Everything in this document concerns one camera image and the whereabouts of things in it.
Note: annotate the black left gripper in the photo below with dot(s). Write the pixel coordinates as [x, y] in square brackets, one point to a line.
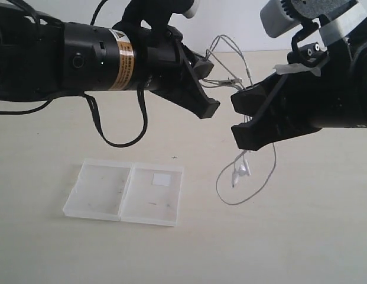
[163, 64]

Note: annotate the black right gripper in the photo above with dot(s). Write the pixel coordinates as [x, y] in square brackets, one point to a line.
[336, 99]

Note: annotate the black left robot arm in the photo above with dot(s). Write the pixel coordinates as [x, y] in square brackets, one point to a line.
[43, 58]

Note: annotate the clear open plastic case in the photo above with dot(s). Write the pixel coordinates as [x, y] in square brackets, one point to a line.
[141, 193]

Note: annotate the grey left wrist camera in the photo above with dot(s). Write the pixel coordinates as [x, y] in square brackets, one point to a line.
[187, 8]

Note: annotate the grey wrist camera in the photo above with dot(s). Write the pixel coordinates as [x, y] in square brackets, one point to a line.
[187, 8]
[338, 19]

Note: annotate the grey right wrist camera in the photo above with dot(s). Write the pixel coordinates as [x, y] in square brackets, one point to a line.
[338, 19]

